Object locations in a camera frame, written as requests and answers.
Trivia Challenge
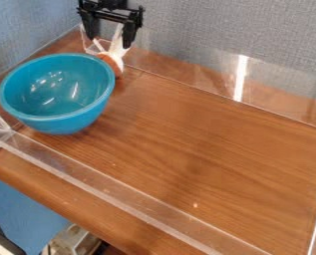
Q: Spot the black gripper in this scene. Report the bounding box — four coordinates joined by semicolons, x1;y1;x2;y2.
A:
77;0;146;49

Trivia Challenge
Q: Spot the white and brown toy mushroom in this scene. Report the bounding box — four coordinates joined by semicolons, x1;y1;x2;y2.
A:
93;31;129;79

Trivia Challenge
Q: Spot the blue plastic bowl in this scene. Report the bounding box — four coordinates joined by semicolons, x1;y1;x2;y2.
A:
0;53;115;134

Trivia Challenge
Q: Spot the white power strip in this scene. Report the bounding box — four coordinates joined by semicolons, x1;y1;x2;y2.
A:
40;224;102;255

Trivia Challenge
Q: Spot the clear acrylic barrier wall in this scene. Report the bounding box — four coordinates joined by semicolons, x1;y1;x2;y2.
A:
0;22;316;255

